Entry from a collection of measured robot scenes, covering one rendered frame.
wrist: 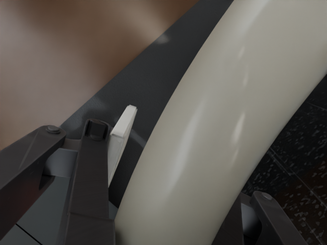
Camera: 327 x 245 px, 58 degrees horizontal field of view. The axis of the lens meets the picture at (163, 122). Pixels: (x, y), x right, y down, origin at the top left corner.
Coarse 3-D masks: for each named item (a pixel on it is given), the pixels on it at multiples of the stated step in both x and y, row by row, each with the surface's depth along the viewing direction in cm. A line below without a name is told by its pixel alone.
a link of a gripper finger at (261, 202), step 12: (264, 192) 14; (252, 204) 14; (264, 204) 13; (276, 204) 14; (264, 216) 12; (276, 216) 12; (264, 228) 12; (276, 228) 11; (288, 228) 12; (252, 240) 14; (264, 240) 12; (276, 240) 11; (288, 240) 11; (300, 240) 11
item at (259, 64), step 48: (240, 0) 7; (288, 0) 6; (240, 48) 7; (288, 48) 6; (192, 96) 7; (240, 96) 7; (288, 96) 7; (192, 144) 7; (240, 144) 7; (144, 192) 8; (192, 192) 7; (144, 240) 8; (192, 240) 8
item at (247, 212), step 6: (240, 192) 15; (240, 198) 14; (246, 198) 14; (246, 204) 14; (246, 210) 14; (252, 210) 14; (246, 216) 14; (252, 216) 14; (246, 222) 14; (252, 222) 14; (258, 222) 14; (246, 228) 14; (252, 228) 14; (258, 228) 14; (246, 234) 14; (252, 234) 14; (258, 234) 14
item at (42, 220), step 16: (48, 192) 94; (64, 192) 100; (32, 208) 84; (48, 208) 89; (112, 208) 113; (16, 224) 76; (32, 224) 80; (48, 224) 84; (16, 240) 73; (32, 240) 76; (48, 240) 80
